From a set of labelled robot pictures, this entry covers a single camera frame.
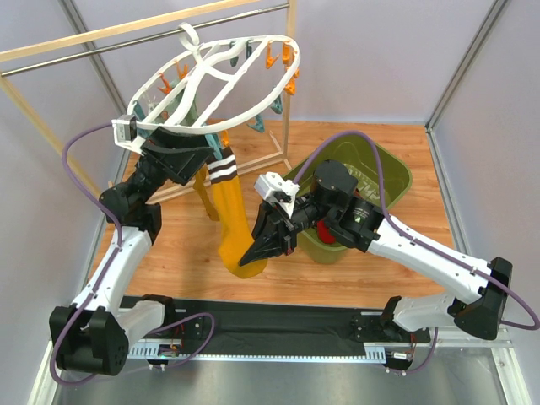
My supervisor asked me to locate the mustard yellow sock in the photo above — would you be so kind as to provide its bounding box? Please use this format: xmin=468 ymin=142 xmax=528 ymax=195
xmin=193 ymin=166 xmax=219 ymax=222
xmin=208 ymin=147 xmax=267 ymax=278

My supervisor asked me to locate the white round clip hanger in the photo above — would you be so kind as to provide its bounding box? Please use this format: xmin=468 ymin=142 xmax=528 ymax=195
xmin=126 ymin=21 xmax=303 ymax=137

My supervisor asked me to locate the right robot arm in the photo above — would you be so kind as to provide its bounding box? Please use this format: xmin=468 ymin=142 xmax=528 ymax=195
xmin=239 ymin=160 xmax=512 ymax=340

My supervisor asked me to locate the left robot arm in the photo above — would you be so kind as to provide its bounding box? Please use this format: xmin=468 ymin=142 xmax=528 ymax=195
xmin=49 ymin=129 xmax=211 ymax=382

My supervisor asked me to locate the olive green plastic basket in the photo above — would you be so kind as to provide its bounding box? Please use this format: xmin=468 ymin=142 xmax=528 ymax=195
xmin=280 ymin=131 xmax=413 ymax=265

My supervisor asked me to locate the metal hanging rod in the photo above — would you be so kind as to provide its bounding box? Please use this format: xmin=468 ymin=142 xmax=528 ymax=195
xmin=0 ymin=0 xmax=292 ymax=78

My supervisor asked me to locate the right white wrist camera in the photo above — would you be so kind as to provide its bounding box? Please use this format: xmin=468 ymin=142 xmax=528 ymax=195
xmin=254 ymin=172 xmax=300 ymax=218

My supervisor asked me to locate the wooden drying rack frame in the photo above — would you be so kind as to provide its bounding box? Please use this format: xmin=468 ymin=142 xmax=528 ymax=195
xmin=0 ymin=0 xmax=296 ymax=203

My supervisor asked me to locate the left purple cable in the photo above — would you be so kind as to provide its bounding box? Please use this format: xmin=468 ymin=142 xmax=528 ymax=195
xmin=50 ymin=124 xmax=127 ymax=387

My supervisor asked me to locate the purple cable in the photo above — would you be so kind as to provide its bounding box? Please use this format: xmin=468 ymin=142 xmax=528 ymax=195
xmin=50 ymin=124 xmax=127 ymax=387
xmin=294 ymin=129 xmax=540 ymax=331

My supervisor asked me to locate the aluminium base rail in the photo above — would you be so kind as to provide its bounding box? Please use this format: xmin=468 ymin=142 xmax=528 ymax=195
xmin=126 ymin=307 xmax=514 ymax=364

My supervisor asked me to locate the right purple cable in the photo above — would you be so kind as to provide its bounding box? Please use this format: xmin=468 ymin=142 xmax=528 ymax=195
xmin=294 ymin=129 xmax=540 ymax=331

